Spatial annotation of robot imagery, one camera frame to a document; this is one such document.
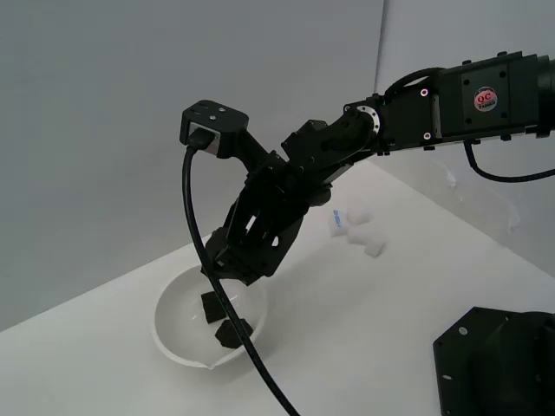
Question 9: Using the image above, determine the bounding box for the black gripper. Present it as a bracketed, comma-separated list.
[201, 149, 335, 286]

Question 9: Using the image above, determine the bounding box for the small black foam box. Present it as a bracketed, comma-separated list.
[200, 290, 226, 324]
[214, 318, 254, 349]

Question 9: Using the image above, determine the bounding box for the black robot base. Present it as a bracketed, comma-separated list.
[432, 306, 555, 416]

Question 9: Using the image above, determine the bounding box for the white bowl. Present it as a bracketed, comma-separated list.
[150, 263, 269, 370]

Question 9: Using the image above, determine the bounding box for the white block with blue print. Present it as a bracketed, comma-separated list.
[327, 208, 348, 238]

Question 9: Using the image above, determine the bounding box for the white foam block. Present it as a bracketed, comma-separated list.
[346, 227, 376, 248]
[363, 237, 388, 260]
[346, 207, 375, 225]

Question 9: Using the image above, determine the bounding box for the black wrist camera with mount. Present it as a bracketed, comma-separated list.
[180, 99, 283, 174]

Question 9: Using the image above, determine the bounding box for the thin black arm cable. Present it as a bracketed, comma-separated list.
[463, 140, 555, 181]

